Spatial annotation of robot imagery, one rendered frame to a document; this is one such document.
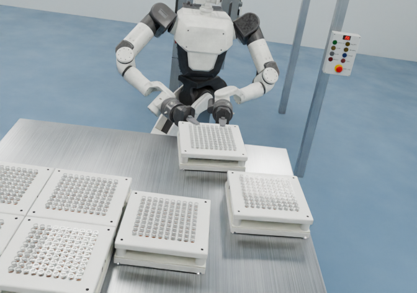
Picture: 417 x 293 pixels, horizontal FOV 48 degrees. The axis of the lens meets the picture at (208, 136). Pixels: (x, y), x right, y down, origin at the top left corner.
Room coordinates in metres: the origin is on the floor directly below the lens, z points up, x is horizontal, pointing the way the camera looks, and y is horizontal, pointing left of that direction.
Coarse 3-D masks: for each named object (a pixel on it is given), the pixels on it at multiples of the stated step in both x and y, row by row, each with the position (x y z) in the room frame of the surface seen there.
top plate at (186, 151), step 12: (180, 132) 1.59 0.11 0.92; (192, 132) 1.60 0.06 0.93; (228, 132) 1.64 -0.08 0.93; (180, 144) 1.51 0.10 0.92; (204, 144) 1.52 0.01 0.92; (240, 144) 1.56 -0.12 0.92; (192, 156) 1.44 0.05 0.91; (204, 156) 1.45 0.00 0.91; (216, 156) 1.46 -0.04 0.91; (228, 156) 1.47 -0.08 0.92; (240, 156) 1.47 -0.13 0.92
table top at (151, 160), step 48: (0, 144) 1.44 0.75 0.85; (48, 144) 1.49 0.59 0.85; (96, 144) 1.54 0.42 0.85; (144, 144) 1.59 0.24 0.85; (192, 192) 1.31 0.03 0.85; (240, 240) 1.10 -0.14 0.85; (288, 240) 1.13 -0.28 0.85; (144, 288) 0.86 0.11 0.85; (192, 288) 0.88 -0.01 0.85; (240, 288) 0.91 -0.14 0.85; (288, 288) 0.93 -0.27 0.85
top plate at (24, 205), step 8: (16, 168) 1.20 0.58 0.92; (32, 168) 1.21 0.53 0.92; (40, 168) 1.22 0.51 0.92; (48, 168) 1.22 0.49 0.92; (40, 176) 1.18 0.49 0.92; (48, 176) 1.18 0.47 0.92; (24, 184) 1.12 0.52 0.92; (32, 184) 1.13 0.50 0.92; (40, 184) 1.13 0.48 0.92; (32, 192) 1.09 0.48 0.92; (24, 200) 1.05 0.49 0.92; (32, 200) 1.06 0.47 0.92; (0, 208) 1.00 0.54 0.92; (8, 208) 1.01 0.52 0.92; (16, 208) 1.01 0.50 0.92; (24, 208) 1.02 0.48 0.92; (24, 216) 0.99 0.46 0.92
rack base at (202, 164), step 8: (192, 160) 1.47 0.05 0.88; (200, 160) 1.48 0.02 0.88; (208, 160) 1.49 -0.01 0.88; (216, 160) 1.50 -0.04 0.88; (184, 168) 1.44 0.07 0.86; (192, 168) 1.45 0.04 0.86; (200, 168) 1.45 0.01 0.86; (208, 168) 1.46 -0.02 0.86; (216, 168) 1.46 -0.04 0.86; (224, 168) 1.47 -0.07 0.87; (232, 168) 1.47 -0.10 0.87; (240, 168) 1.48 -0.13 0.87
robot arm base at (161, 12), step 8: (152, 8) 2.13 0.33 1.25; (160, 8) 2.15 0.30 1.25; (168, 8) 2.16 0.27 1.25; (152, 16) 2.11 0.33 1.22; (160, 16) 2.12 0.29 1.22; (168, 16) 2.14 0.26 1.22; (176, 16) 2.16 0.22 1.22; (160, 24) 2.11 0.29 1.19; (168, 24) 2.12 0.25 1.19; (160, 32) 2.15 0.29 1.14
